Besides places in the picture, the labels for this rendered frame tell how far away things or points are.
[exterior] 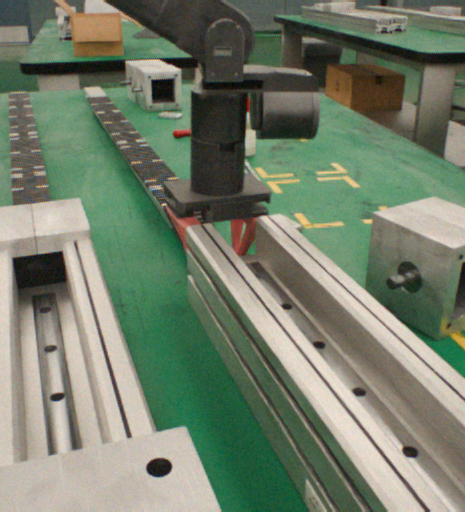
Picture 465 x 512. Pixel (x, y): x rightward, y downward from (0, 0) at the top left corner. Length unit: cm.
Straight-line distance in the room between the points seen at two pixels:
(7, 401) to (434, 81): 275
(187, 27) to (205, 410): 34
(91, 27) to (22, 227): 207
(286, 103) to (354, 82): 368
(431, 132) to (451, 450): 271
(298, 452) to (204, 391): 13
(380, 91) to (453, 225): 378
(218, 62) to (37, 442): 36
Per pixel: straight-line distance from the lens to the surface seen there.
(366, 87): 432
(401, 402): 42
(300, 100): 62
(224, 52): 58
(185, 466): 26
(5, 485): 27
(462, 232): 59
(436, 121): 304
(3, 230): 59
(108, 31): 261
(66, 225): 59
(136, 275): 69
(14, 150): 111
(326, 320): 50
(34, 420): 43
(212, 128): 61
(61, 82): 263
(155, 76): 151
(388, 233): 60
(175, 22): 58
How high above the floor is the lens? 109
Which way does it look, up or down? 26 degrees down
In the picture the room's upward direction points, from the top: straight up
